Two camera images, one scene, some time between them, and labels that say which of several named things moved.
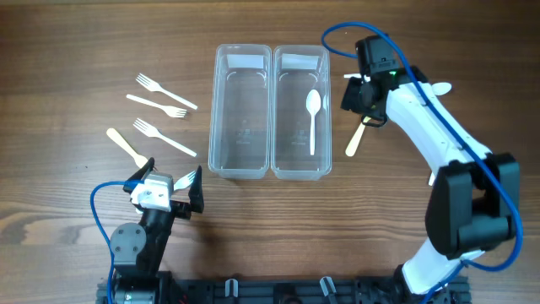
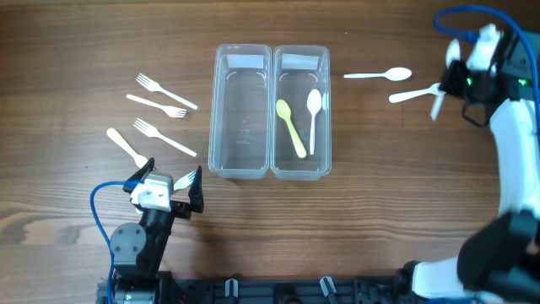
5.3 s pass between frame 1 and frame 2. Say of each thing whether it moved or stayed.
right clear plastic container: stayed
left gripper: stayed
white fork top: stayed
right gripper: moved
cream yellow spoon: moved
